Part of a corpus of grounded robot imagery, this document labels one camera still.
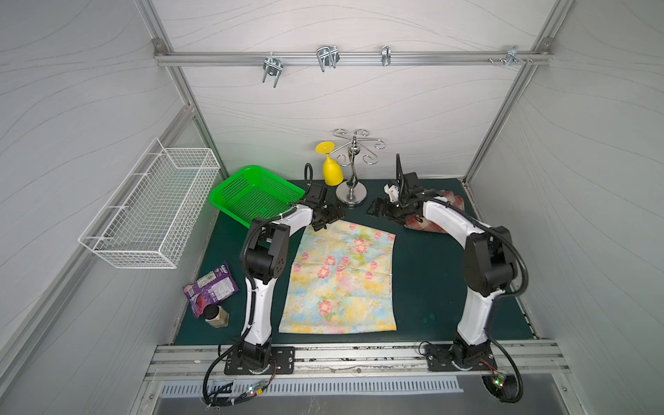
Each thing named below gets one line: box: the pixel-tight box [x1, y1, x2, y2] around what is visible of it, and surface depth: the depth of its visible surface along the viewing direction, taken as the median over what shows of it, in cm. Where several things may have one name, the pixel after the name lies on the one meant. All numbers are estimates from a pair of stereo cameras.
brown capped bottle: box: [204, 304, 230, 329], surface depth 76 cm
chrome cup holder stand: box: [328, 127, 386, 205], surface depth 100 cm
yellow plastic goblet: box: [314, 140, 345, 187], surface depth 103 cm
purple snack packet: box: [183, 261, 240, 319], surface depth 87 cm
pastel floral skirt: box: [278, 219, 397, 334], surface depth 90 cm
